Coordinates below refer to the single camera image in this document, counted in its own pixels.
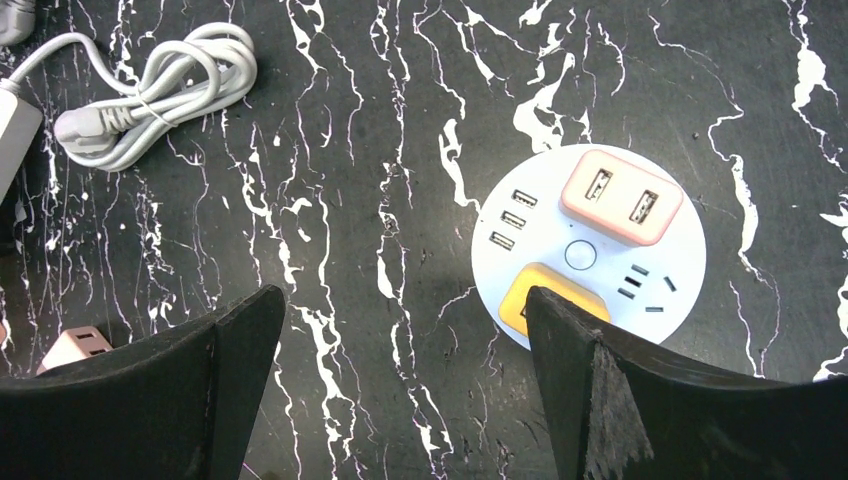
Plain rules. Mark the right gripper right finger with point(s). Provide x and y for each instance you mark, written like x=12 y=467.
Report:
x=621 y=407

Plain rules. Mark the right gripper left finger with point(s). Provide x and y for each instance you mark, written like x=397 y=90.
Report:
x=180 y=404

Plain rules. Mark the pink plug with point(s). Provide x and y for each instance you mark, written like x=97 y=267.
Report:
x=74 y=345
x=620 y=199

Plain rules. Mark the white power strip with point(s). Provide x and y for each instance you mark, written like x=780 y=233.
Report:
x=20 y=122

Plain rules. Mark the yellow plug on round socket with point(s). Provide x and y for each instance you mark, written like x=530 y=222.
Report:
x=512 y=309

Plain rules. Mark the round blue socket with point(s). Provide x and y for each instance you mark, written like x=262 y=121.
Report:
x=648 y=291

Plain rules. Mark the pink plug on round socket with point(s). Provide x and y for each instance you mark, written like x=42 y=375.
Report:
x=620 y=199

